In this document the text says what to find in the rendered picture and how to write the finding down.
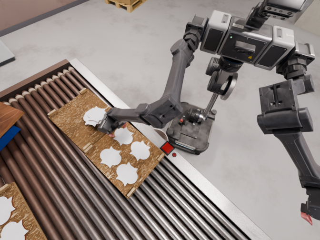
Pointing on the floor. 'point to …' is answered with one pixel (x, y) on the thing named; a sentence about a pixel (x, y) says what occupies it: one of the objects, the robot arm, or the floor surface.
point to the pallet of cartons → (126, 4)
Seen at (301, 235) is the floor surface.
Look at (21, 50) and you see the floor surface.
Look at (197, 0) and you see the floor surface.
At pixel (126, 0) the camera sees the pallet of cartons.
